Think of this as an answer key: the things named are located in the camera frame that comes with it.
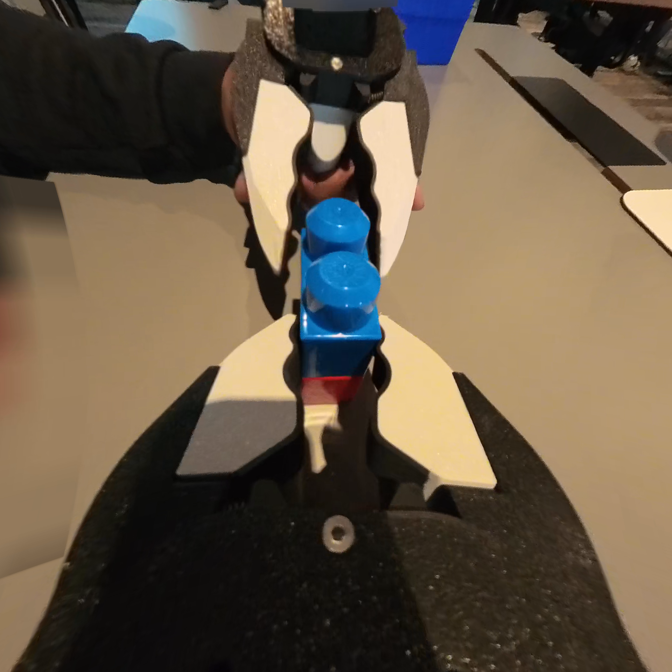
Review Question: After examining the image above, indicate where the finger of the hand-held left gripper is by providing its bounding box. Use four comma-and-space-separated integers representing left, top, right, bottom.
360, 101, 418, 277
241, 79, 310, 275

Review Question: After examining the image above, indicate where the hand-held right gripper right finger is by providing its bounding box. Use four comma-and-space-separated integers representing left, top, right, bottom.
372, 313, 498, 501

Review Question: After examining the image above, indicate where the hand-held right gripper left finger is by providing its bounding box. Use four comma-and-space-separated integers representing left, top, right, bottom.
175, 313, 306, 478

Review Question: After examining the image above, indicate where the blue mega block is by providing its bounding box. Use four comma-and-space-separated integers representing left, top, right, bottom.
299, 198, 382, 380

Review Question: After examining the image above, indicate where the blue plastic bin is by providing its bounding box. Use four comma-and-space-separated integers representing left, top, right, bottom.
394, 0, 476, 66

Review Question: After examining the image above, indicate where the person's left forearm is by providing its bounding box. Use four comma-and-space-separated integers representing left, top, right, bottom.
0, 8, 237, 186

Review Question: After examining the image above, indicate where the person's left hand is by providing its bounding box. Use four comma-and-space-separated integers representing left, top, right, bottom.
220, 52, 425, 212

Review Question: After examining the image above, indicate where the black flat table panel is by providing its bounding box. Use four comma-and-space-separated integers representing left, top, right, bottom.
512, 76, 667, 167

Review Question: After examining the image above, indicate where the white desk stand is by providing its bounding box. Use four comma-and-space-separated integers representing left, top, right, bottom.
622, 189, 672, 259

